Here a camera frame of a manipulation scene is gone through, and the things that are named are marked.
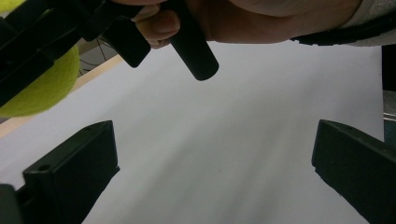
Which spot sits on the yellow tennis ball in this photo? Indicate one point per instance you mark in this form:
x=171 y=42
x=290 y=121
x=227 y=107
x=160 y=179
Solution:
x=46 y=90

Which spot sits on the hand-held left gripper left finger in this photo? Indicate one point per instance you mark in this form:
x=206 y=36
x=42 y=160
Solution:
x=74 y=168

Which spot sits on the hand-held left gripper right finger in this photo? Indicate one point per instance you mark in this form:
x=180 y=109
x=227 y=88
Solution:
x=358 y=168

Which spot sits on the white table cover sheet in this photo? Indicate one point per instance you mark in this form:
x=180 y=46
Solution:
x=218 y=140

